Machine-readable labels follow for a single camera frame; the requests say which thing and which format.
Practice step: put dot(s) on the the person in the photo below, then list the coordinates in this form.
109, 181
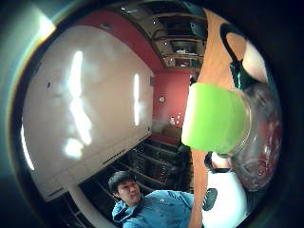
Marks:
152, 205

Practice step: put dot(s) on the round wall clock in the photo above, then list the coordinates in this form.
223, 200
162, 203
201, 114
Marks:
162, 99

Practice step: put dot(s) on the dark open shelf unit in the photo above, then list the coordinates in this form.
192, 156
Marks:
148, 164
180, 41

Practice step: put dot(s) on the small white bottle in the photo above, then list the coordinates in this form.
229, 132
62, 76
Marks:
172, 120
179, 118

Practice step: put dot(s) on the clear bottle with green cap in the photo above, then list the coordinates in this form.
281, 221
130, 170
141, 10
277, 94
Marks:
215, 117

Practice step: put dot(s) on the low wooden cabinet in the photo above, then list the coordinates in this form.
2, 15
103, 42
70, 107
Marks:
172, 131

